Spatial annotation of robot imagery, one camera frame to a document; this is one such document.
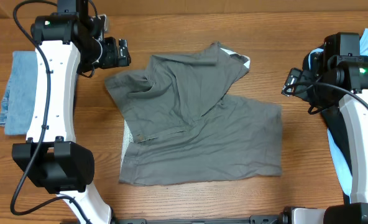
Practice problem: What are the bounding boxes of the grey shorts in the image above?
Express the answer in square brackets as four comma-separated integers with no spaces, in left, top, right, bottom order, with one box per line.
[104,42,283,186]

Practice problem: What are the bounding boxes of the blue denim garment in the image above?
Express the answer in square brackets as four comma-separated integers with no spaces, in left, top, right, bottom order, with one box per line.
[0,51,37,136]

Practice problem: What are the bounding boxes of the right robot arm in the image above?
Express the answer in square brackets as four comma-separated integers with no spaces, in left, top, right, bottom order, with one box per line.
[272,29,368,223]

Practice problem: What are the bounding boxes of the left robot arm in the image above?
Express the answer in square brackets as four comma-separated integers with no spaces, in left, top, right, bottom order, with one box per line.
[12,0,131,224]

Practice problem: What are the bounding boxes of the black garment in pile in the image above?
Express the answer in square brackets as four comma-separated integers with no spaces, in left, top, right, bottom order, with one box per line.
[301,46,352,206]

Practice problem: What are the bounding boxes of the light blue garment in pile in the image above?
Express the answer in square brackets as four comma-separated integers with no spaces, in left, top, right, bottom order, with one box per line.
[303,29,368,203]

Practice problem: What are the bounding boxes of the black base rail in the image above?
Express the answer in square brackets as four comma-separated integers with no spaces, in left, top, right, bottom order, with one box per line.
[114,213,292,224]

